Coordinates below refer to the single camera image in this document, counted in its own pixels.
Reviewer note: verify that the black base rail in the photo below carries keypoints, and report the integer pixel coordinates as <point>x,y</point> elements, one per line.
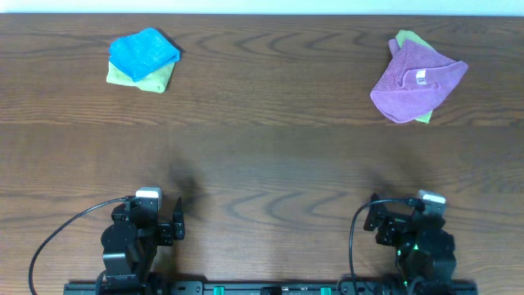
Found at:
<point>287,288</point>

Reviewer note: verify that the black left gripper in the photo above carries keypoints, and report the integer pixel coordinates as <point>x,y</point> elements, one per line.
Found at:
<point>166,232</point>

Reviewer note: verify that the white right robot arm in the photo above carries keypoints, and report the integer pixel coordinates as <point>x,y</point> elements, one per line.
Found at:
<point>424,251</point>

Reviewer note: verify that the folded green cloth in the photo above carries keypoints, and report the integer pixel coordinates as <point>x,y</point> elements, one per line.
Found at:
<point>156,82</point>

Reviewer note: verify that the blue microfiber cloth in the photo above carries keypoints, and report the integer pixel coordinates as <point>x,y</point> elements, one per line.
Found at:
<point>140,54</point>

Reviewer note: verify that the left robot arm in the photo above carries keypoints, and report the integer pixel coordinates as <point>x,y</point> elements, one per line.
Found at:
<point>130,246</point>

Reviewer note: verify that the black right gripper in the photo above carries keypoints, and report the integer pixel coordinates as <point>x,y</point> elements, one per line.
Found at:
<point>393,225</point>

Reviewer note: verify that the green cloth under purple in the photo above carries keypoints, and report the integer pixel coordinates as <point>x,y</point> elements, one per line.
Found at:
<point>401,38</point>

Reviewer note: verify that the purple microfiber cloth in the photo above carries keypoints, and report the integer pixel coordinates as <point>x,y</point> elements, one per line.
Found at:
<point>417,80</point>

